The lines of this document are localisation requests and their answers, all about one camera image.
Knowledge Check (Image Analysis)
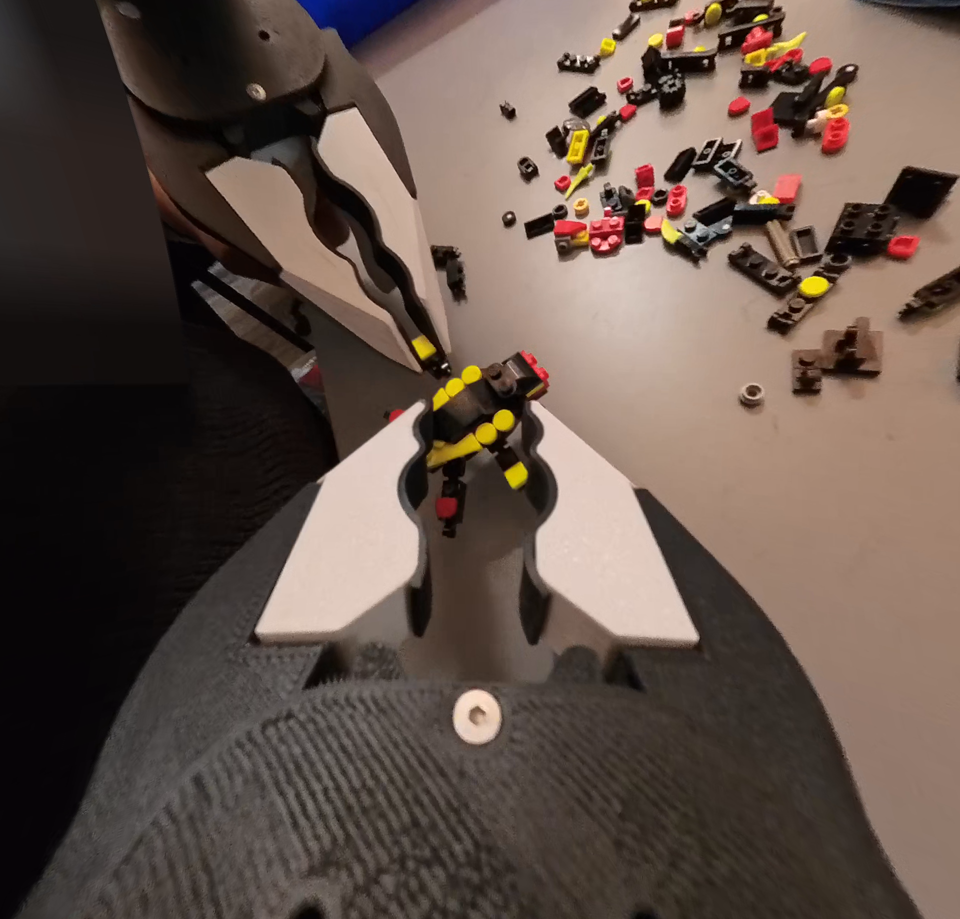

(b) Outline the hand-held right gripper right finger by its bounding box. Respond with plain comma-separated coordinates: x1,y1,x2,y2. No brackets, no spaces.
517,400,703,682

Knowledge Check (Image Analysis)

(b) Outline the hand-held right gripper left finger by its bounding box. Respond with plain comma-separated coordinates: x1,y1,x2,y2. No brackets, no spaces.
253,400,432,673

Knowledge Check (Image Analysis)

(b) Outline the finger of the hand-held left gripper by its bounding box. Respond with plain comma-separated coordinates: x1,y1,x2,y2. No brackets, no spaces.
204,152,445,376
311,105,453,369

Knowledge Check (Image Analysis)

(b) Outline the small yellow black lego piece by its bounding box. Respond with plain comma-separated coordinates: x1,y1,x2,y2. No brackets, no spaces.
410,334,453,377

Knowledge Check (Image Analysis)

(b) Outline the black red yellow lego build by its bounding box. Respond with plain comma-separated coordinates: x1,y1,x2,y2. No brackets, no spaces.
426,349,552,539

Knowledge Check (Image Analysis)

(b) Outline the black angled lego piece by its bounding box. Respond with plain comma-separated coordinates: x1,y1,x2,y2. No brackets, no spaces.
429,244,468,301

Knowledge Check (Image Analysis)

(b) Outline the pile of loose lego pieces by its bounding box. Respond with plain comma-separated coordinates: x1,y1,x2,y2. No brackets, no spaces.
498,0,960,410

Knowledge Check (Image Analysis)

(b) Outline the black chair base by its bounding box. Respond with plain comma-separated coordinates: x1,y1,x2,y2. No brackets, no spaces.
187,259,316,354

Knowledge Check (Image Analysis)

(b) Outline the person's dark knit sweater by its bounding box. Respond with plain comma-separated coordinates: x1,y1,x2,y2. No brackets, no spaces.
0,311,339,919

